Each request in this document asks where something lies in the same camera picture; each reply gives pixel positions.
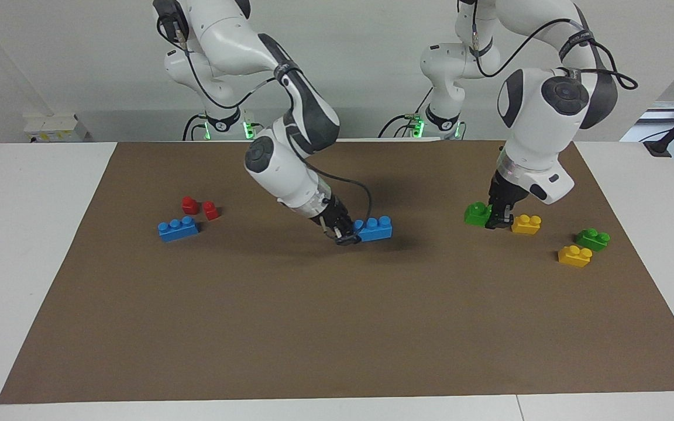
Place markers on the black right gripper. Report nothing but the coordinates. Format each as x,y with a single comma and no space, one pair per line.
334,216

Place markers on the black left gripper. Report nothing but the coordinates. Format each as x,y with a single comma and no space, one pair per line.
504,190

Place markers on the green two-stud toy brick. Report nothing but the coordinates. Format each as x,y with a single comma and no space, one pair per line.
591,241
476,215

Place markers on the blue three-stud toy brick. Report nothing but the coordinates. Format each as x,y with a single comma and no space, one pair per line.
178,231
378,231

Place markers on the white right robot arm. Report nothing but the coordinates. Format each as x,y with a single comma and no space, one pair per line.
281,164

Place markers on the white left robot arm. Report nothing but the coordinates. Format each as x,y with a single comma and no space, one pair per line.
539,134

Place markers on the yellow two-stud toy brick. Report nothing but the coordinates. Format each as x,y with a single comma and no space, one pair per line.
574,257
525,225

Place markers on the brown table mat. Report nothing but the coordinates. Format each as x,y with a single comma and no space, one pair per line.
313,321

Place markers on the red one-stud toy brick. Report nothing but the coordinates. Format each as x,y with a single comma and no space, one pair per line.
189,205
210,211

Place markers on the white wall box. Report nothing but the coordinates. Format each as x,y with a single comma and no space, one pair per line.
56,127

